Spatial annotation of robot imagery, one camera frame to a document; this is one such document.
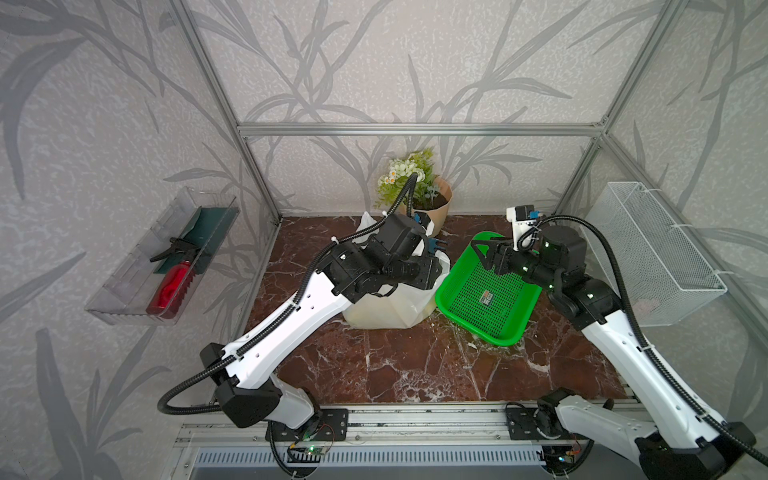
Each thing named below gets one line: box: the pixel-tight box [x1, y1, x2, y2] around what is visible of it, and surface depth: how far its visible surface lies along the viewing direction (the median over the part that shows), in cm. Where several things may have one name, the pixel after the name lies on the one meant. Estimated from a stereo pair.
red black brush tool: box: [146, 260, 195, 319], surface depth 60 cm
